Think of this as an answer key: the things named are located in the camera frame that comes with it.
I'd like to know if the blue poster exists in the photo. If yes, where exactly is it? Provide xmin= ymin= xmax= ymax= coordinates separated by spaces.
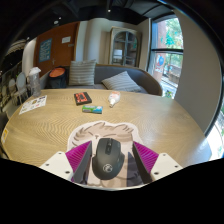
xmin=38 ymin=37 xmax=53 ymax=64

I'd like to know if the small white door sign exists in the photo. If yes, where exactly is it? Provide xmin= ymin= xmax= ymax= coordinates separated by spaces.
xmin=61 ymin=35 xmax=72 ymax=45

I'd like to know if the black backpack with orange top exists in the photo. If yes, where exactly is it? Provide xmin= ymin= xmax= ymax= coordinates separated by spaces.
xmin=46 ymin=66 xmax=70 ymax=90

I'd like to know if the white squeeze tube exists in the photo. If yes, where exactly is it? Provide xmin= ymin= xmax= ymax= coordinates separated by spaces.
xmin=107 ymin=90 xmax=122 ymax=109

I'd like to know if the white sticker sheet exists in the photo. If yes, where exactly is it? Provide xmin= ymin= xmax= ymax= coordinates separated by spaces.
xmin=18 ymin=94 xmax=49 ymax=116

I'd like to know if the glass-door cabinet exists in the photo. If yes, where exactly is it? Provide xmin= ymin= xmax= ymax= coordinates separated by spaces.
xmin=108 ymin=26 xmax=142 ymax=69

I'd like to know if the black and red case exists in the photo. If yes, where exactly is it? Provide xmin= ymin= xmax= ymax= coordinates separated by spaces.
xmin=73 ymin=91 xmax=93 ymax=107

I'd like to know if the upright striped pillow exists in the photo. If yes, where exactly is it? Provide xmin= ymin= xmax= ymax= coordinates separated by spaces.
xmin=67 ymin=59 xmax=98 ymax=87

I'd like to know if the grey curved sofa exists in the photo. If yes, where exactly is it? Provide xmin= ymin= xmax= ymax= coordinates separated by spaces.
xmin=39 ymin=63 xmax=164 ymax=97

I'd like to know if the yellow warning sticker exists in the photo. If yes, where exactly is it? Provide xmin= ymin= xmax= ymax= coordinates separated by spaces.
xmin=0 ymin=127 xmax=10 ymax=145

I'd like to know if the cat-shaped mouse pad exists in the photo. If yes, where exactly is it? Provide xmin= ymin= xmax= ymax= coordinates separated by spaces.
xmin=66 ymin=120 xmax=145 ymax=188

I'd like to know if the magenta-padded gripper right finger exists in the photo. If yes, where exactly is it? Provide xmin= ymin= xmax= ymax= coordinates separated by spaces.
xmin=131 ymin=141 xmax=184 ymax=185

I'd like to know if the leaning striped pillow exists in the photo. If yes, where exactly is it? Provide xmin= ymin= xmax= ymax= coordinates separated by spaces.
xmin=101 ymin=70 xmax=143 ymax=94

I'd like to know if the brown wooden door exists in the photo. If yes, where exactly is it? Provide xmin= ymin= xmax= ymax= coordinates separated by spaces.
xmin=32 ymin=21 xmax=81 ymax=78

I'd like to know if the clear plastic shaker cup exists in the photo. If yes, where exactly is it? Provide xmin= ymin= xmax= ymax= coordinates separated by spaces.
xmin=27 ymin=66 xmax=43 ymax=99

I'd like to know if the black computer mouse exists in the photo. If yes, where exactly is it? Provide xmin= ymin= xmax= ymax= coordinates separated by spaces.
xmin=91 ymin=137 xmax=126 ymax=181

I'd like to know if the small green pack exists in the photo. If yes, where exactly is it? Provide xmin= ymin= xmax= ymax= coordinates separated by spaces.
xmin=81 ymin=104 xmax=104 ymax=115

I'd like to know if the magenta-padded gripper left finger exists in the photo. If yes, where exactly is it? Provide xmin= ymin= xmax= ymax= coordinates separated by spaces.
xmin=39 ymin=139 xmax=94 ymax=185

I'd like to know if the group of white chairs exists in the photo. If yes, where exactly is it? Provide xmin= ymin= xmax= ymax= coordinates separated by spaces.
xmin=0 ymin=71 xmax=33 ymax=108

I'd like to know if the large window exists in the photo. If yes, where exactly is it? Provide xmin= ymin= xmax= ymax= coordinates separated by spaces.
xmin=147 ymin=15 xmax=185 ymax=100

